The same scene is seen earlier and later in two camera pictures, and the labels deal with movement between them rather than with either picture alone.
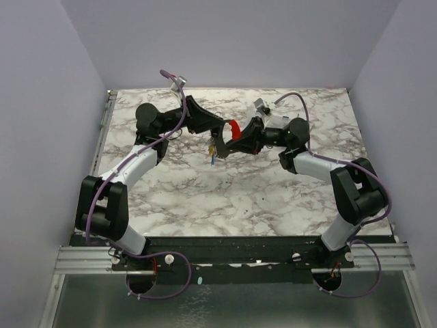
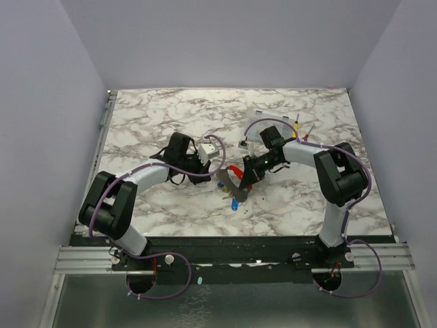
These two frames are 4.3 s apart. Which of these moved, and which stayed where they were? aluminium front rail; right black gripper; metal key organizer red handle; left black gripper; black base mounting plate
Moved: right black gripper; left black gripper; metal key organizer red handle
Stayed: aluminium front rail; black base mounting plate
